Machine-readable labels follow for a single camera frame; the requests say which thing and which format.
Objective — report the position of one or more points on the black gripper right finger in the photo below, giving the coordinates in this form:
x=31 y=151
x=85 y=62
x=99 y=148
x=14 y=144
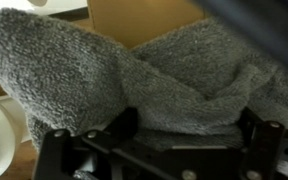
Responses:
x=270 y=150

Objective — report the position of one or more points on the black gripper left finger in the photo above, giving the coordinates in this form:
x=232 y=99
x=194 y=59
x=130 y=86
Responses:
x=124 y=150

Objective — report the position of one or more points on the grey terry towel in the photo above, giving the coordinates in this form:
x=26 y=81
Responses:
x=84 y=73

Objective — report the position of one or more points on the cardboard box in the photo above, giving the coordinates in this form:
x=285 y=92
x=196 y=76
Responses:
x=140 y=20

